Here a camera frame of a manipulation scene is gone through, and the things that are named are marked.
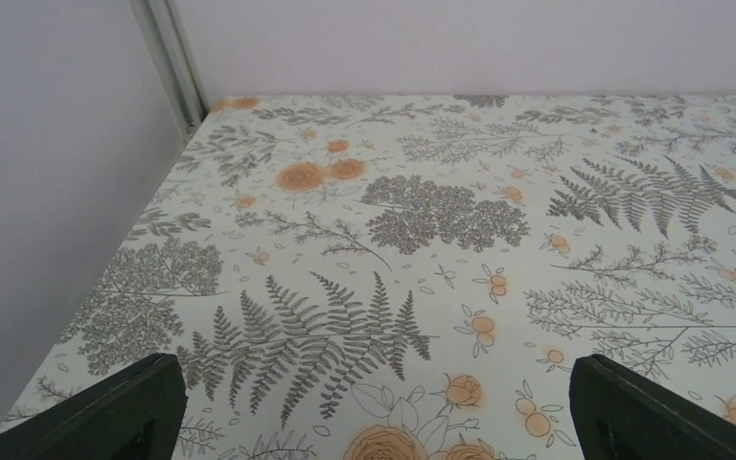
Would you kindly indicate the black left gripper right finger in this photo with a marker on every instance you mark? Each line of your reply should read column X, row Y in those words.
column 618, row 414

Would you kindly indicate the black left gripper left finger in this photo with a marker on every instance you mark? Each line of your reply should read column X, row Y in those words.
column 135, row 413

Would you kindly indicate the floral table cover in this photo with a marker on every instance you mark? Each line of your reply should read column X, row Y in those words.
column 401, row 277

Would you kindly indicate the aluminium frame corner post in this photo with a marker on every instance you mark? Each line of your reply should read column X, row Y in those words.
column 162, row 29

